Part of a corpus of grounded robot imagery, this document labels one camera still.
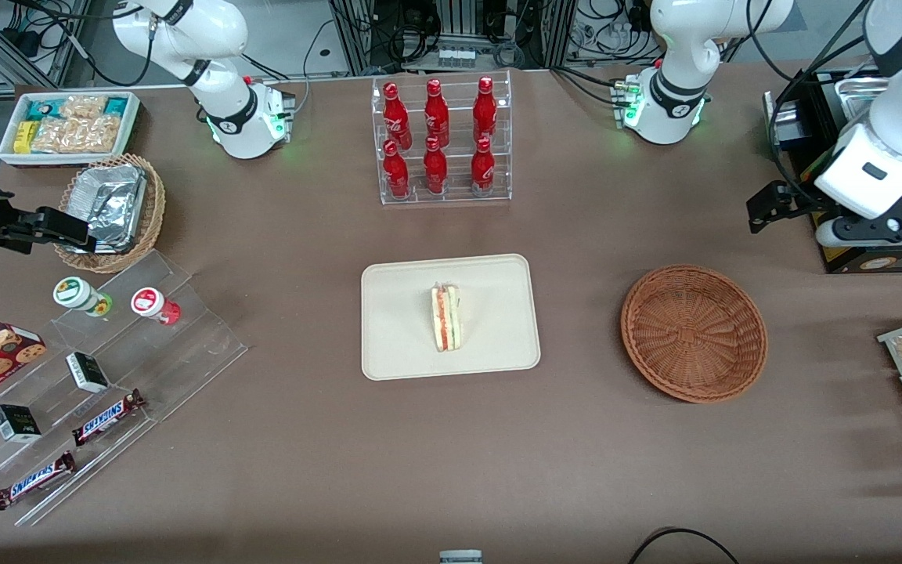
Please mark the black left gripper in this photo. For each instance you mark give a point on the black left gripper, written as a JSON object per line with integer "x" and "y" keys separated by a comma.
{"x": 801, "y": 200}

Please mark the triangular sandwich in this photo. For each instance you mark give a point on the triangular sandwich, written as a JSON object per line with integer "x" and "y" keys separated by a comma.
{"x": 445, "y": 317}

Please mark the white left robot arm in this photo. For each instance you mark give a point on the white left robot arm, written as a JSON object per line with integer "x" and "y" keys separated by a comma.
{"x": 670, "y": 110}

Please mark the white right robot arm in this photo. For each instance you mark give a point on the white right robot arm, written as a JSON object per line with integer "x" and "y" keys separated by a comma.
{"x": 232, "y": 117}

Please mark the light oval wicker basket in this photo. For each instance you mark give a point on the light oval wicker basket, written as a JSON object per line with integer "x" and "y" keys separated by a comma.
{"x": 155, "y": 204}

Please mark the brown round wicker basket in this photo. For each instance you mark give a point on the brown round wicker basket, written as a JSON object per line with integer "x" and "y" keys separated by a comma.
{"x": 694, "y": 337}

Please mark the cream plastic tray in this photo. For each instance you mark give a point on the cream plastic tray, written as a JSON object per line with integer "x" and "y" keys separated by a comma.
{"x": 396, "y": 352}

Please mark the green lid snack cup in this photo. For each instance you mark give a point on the green lid snack cup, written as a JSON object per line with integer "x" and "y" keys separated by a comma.
{"x": 73, "y": 292}

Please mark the aluminium foil container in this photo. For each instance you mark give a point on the aluminium foil container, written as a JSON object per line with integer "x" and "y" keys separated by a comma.
{"x": 110, "y": 204}

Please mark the white rectangular snack bin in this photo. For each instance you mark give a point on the white rectangular snack bin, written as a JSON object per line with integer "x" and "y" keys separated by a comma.
{"x": 6, "y": 155}

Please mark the black food warmer cabinet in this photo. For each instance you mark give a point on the black food warmer cabinet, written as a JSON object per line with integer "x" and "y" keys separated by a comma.
{"x": 850, "y": 263}

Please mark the yellow snack pack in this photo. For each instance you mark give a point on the yellow snack pack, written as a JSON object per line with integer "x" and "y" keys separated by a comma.
{"x": 24, "y": 137}

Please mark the large clear cracker bag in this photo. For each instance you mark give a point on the large clear cracker bag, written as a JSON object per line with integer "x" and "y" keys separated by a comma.
{"x": 75, "y": 135}

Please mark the red lid snack cup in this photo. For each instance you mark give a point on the red lid snack cup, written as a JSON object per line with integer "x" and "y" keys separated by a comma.
{"x": 149, "y": 301}

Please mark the small teal snack pack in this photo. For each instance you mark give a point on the small teal snack pack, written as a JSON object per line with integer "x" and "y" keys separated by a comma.
{"x": 116, "y": 106}

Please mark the small black box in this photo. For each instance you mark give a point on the small black box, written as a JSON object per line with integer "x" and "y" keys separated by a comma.
{"x": 87, "y": 372}
{"x": 16, "y": 423}

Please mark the clear acrylic stepped display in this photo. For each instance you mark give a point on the clear acrylic stepped display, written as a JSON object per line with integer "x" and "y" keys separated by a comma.
{"x": 185, "y": 345}

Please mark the brown Snickers bar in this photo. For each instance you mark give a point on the brown Snickers bar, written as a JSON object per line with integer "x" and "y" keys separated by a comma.
{"x": 34, "y": 480}
{"x": 106, "y": 417}

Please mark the red cola bottle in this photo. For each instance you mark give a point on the red cola bottle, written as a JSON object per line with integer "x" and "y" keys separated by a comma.
{"x": 436, "y": 113}
{"x": 435, "y": 168}
{"x": 395, "y": 172}
{"x": 485, "y": 110}
{"x": 396, "y": 117}
{"x": 483, "y": 168}

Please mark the clear acrylic bottle rack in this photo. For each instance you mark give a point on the clear acrylic bottle rack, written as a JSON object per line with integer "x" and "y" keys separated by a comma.
{"x": 420, "y": 200}

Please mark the small grey device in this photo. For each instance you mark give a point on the small grey device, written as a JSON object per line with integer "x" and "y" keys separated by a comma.
{"x": 460, "y": 558}

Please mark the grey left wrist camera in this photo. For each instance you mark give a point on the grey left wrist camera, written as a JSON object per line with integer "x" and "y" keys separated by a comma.
{"x": 862, "y": 233}

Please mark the aluminium equipment frame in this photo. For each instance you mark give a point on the aluminium equipment frame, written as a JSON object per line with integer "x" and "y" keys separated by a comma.
{"x": 459, "y": 23}

